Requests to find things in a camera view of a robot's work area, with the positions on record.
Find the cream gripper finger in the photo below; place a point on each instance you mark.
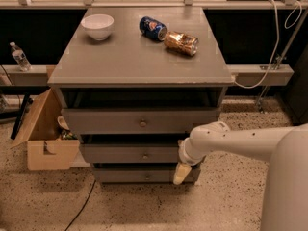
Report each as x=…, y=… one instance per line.
x=181, y=172

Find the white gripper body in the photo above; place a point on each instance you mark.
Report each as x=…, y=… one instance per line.
x=185, y=155

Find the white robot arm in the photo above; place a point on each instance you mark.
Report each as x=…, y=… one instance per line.
x=285, y=202

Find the grey drawer cabinet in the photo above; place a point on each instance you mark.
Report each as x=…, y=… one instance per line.
x=128, y=70

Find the grey top drawer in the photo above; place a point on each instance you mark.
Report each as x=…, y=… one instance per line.
x=137, y=121

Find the open cardboard box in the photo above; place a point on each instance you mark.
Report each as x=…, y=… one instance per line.
x=41, y=133

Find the gold crushed can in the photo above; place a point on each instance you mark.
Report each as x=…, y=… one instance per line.
x=181, y=43

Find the blue soda can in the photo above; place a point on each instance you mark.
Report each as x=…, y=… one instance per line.
x=152, y=28

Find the white ceramic bowl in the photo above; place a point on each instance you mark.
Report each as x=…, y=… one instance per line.
x=98, y=26

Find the clear plastic water bottle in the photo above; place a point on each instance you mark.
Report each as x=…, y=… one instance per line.
x=20, y=57

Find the grey ledge rail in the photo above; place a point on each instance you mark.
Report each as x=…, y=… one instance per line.
x=244, y=74

